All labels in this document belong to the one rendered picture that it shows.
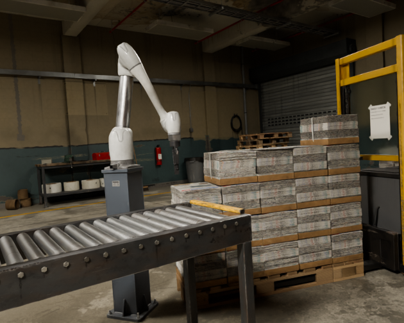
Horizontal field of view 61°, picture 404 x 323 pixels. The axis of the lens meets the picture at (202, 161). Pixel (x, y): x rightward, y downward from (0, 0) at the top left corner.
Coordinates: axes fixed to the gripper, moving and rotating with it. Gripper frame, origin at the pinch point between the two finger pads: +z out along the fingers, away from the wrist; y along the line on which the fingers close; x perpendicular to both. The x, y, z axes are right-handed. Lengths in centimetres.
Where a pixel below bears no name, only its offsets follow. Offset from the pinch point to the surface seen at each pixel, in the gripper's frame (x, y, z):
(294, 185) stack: -84, -18, 18
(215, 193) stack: -21.9, -18.6, 17.1
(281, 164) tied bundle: -74, -18, 1
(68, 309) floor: 82, 20, 96
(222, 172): -29.1, -16.7, 3.2
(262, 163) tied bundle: -59, -18, -1
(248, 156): -49, -17, -7
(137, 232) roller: 39, -102, 17
